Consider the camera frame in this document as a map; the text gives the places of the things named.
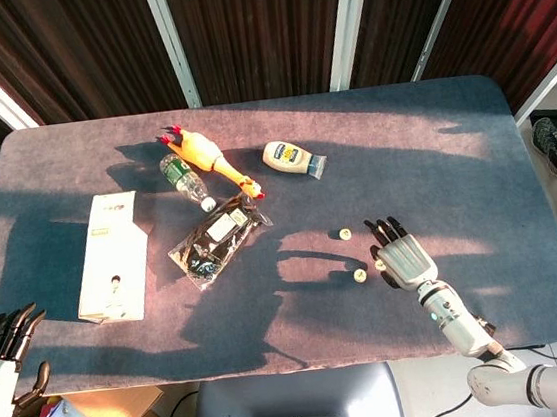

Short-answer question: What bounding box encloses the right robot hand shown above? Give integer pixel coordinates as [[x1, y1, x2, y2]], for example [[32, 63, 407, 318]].
[[363, 210, 442, 295]]

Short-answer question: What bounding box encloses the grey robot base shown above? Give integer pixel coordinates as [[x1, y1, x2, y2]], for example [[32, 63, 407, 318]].
[[186, 359, 407, 417]]

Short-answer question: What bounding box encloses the blue grey table cloth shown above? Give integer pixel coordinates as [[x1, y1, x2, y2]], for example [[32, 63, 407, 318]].
[[0, 65, 557, 407]]

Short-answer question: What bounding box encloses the mayonnaise squeeze bottle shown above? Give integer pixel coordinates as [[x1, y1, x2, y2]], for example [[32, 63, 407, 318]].
[[259, 135, 330, 187]]

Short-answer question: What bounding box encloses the white carton box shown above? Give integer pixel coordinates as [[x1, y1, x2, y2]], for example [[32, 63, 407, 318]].
[[64, 189, 159, 328]]

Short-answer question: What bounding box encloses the dark sneaker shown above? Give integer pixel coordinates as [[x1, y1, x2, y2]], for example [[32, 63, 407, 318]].
[[529, 116, 557, 183]]

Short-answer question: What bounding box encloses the black item in plastic bag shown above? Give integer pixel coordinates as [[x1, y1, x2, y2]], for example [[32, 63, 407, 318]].
[[161, 188, 281, 295]]

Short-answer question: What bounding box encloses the yellow rubber chicken toy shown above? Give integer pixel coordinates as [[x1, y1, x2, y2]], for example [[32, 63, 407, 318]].
[[155, 114, 267, 212]]

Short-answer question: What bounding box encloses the clear plastic water bottle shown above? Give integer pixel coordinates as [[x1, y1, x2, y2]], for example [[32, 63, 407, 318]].
[[158, 149, 218, 217]]

